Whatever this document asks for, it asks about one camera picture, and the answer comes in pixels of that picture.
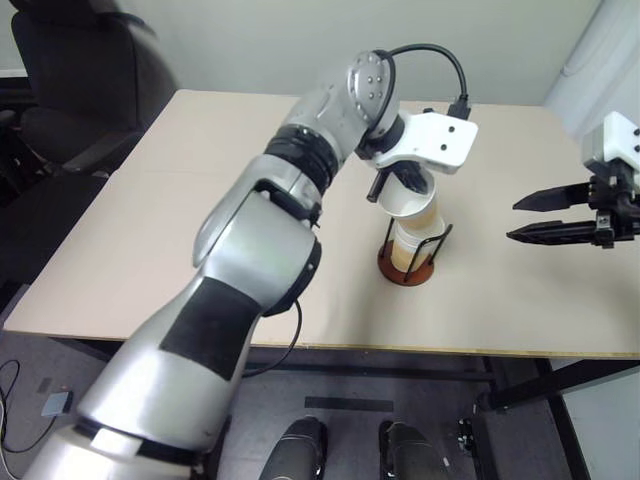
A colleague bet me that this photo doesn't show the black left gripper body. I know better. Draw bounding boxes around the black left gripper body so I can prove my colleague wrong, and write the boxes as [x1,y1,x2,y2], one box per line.
[382,162,427,184]

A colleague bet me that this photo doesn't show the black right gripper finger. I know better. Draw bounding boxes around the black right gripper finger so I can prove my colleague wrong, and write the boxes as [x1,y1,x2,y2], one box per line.
[511,180,594,212]
[505,219,600,246]

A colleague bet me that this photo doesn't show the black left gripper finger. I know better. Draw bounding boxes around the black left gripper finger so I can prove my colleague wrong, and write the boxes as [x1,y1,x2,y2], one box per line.
[402,175,433,197]
[366,169,388,204]

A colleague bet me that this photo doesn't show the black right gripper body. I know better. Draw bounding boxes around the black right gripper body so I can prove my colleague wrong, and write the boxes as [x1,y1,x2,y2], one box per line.
[587,158,640,249]

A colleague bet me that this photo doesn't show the white paper cup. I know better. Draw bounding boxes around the white paper cup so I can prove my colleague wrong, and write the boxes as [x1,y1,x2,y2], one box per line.
[377,174,446,224]

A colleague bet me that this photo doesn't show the paper cups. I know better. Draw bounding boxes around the paper cups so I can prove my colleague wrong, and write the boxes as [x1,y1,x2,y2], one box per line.
[394,217,448,247]

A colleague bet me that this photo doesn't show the dark rounded shape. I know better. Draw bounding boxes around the dark rounded shape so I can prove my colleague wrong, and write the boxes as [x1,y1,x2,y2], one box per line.
[378,420,447,480]
[259,414,329,480]

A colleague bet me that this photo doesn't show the black office chair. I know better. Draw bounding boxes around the black office chair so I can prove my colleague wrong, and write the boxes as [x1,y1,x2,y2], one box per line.
[0,0,180,177]

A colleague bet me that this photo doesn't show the grey foot pedal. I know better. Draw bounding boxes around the grey foot pedal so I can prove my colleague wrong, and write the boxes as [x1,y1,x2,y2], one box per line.
[41,391,75,418]

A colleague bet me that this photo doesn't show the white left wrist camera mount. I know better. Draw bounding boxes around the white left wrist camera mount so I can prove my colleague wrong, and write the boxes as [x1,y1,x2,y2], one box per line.
[369,110,480,177]

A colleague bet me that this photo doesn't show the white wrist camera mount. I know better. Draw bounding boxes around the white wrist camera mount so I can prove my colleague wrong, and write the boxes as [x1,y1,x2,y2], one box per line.
[369,110,480,177]
[581,111,640,192]

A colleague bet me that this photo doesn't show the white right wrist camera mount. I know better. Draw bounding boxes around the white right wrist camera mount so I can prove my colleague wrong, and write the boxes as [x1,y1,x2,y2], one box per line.
[581,111,640,192]

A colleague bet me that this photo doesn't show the wooden-base wire cup holder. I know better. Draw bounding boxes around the wooden-base wire cup holder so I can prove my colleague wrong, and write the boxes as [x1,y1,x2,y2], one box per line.
[376,222,454,288]

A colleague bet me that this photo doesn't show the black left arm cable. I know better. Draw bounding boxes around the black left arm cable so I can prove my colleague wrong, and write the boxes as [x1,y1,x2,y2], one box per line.
[388,44,474,122]

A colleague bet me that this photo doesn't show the thin black loose cable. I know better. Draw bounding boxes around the thin black loose cable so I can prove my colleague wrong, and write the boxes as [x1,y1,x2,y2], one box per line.
[243,297,305,378]

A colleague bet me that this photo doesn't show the thin floor cable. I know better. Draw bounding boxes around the thin floor cable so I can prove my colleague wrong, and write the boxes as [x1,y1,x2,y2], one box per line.
[0,358,57,454]

